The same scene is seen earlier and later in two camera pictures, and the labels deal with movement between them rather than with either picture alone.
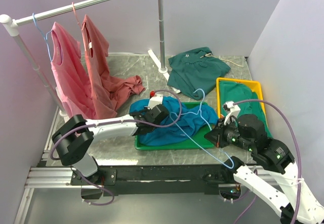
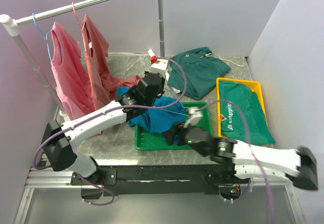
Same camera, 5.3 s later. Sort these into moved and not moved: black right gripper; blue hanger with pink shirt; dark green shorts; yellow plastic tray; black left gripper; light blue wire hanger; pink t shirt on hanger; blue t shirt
Moved: black right gripper; light blue wire hanger; black left gripper; blue t shirt
Not moved: blue hanger with pink shirt; yellow plastic tray; dark green shorts; pink t shirt on hanger
